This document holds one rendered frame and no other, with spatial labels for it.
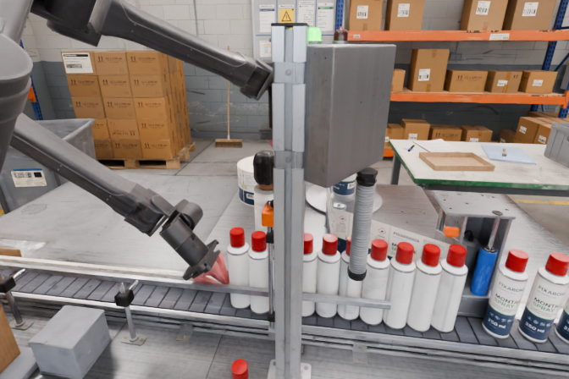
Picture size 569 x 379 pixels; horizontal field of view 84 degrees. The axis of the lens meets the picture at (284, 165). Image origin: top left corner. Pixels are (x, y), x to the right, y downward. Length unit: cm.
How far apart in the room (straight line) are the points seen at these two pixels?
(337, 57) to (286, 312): 44
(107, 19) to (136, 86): 349
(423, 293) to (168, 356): 57
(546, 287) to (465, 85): 388
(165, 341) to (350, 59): 73
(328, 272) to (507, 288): 36
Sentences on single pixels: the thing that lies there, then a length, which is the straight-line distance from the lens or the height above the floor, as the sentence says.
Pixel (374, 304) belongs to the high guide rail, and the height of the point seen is 96.
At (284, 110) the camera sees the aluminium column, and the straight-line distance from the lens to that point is 44.
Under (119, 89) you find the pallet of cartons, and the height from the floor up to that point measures 99.
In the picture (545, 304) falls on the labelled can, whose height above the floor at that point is 98.
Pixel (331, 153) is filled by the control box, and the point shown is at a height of 134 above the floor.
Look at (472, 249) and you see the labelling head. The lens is 90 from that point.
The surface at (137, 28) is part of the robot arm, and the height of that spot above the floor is 150.
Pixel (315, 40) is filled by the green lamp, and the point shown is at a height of 148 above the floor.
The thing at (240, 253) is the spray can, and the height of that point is 104.
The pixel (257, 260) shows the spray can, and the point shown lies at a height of 103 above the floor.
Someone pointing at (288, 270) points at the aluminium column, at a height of 112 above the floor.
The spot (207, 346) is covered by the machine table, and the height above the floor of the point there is 83.
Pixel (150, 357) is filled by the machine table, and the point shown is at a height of 83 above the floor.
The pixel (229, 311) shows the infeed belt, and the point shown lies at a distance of 84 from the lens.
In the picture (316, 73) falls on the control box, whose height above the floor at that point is 144.
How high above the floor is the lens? 148
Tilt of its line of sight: 21 degrees down
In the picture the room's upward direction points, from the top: straight up
